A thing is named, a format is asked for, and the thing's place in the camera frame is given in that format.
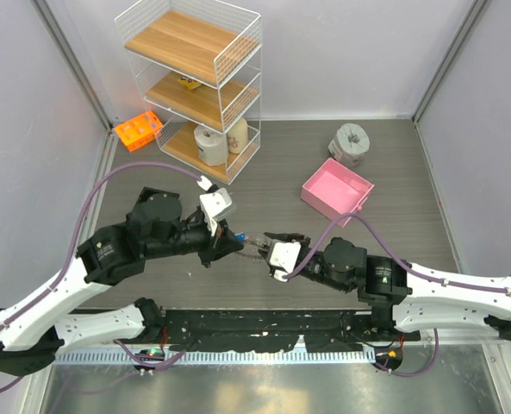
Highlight yellow packet on shelf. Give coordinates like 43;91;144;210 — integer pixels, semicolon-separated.
178;77;202;91

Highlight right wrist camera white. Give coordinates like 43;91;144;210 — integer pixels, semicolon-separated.
266;241;302;282

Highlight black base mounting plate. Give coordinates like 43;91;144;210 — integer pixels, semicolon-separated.
158;310;421;354

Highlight white wire shelf rack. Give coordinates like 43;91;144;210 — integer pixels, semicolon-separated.
115;1;263;184

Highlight blue tagged key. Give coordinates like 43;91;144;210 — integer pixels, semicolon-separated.
234;233;246;242

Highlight pink open box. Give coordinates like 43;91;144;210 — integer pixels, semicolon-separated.
300;158;375;221

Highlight orange plastic crate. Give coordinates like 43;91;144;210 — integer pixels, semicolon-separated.
114;110;164;153

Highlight white toilet paper roll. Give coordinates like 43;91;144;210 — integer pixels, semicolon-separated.
194;125;228;166

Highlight white slotted cable duct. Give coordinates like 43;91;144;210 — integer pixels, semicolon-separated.
55;346;376;366

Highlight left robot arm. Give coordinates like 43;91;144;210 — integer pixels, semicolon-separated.
0;188;243;377

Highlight cream lotion bottle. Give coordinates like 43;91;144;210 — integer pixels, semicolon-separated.
227;117;249;154

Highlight black plastic bin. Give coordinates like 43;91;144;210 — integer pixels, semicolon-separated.
132;187;182;216

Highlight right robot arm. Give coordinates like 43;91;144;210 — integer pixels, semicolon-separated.
259;233;511;341

